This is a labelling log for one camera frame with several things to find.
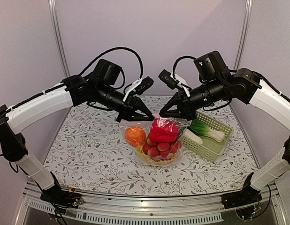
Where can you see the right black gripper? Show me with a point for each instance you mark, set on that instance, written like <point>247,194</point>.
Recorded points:
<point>181,100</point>

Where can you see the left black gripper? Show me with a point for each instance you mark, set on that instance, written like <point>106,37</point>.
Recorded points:
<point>128,108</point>

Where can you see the orange fruit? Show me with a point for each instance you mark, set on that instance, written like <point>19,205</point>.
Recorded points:
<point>135,136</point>

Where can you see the red bell pepper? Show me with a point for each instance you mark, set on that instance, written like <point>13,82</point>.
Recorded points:
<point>163,131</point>

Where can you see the clear zip top bag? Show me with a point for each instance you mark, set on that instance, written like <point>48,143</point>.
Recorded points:
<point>146,126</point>

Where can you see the yellow napa cabbage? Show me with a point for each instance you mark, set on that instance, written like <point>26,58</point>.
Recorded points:
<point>156,161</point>

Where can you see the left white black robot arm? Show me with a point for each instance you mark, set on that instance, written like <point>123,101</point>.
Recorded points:
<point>96,87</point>

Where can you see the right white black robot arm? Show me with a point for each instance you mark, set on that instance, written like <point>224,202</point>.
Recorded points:
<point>251,88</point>

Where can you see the green white bok choy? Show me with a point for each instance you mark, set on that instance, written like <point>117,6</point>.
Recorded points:
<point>200,128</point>

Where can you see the white radish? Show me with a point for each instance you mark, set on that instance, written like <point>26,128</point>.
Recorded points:
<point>190,135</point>

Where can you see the beige perforated plastic basket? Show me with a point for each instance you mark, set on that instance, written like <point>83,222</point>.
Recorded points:
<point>210,149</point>

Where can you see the floral tablecloth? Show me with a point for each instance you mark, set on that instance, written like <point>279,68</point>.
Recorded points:
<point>89,153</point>

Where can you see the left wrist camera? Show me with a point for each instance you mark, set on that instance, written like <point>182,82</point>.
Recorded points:
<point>138,87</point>

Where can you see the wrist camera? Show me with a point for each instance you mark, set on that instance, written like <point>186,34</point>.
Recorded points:
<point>174,82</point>
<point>138,87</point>

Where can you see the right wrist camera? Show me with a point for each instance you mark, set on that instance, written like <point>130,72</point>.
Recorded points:
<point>174,82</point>

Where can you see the right aluminium frame post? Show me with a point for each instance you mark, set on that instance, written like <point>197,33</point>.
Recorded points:
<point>244,33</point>

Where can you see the aluminium frame post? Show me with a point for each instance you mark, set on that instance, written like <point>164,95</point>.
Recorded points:
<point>58,37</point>
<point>244,33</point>

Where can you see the aluminium front rail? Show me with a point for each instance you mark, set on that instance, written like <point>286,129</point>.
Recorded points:
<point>113,209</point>

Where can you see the left aluminium frame post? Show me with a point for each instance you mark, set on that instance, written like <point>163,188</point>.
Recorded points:
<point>58,37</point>

